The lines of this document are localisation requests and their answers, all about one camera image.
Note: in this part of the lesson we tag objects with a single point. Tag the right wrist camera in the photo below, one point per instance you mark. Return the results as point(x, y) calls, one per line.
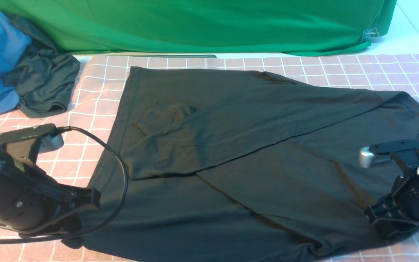
point(400, 151)

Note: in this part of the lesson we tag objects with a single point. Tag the metal binder clip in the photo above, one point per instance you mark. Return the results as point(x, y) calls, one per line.
point(370, 34)

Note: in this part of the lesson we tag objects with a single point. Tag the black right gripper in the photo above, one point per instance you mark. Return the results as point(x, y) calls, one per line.
point(398, 211)

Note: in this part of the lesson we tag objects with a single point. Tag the green backdrop cloth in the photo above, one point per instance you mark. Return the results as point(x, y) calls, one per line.
point(295, 27)

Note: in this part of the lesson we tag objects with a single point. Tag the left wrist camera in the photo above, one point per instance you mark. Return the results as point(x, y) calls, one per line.
point(29, 142)

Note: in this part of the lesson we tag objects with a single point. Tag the pink white-grid tablecloth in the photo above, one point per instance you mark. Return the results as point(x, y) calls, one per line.
point(96, 98)

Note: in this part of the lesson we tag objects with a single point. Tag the dark gray crumpled garment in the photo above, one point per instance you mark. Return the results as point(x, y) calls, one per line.
point(43, 78)

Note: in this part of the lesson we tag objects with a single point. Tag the dark gray long-sleeved shirt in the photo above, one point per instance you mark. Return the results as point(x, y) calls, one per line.
point(248, 166)

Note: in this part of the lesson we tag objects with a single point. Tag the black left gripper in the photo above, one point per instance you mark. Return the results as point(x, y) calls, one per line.
point(34, 204)

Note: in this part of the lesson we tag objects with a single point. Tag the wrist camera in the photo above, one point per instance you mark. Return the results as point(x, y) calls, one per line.
point(29, 142)
point(400, 151)

